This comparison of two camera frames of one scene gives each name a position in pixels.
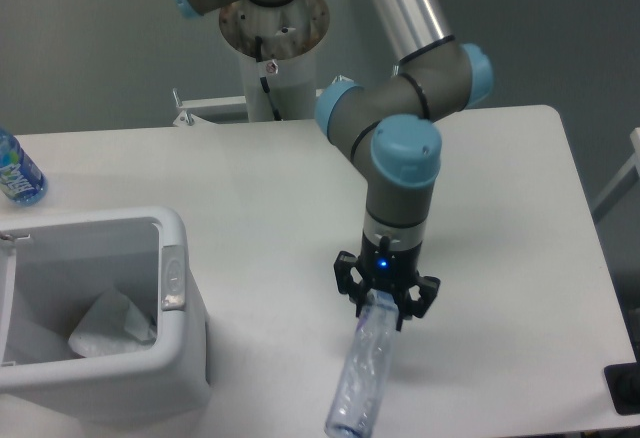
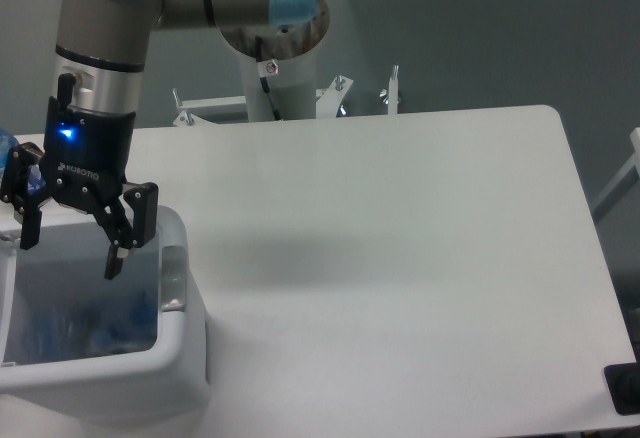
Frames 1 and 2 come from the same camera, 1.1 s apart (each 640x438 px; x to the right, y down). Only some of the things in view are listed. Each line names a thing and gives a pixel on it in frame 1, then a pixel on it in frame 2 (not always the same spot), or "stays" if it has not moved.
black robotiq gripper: [385, 269] to [83, 162]
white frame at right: [629, 175] stays
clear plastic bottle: [357, 388] to [77, 325]
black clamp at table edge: [623, 384] stays
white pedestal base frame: [189, 106] stays
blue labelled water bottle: [22, 182] stays
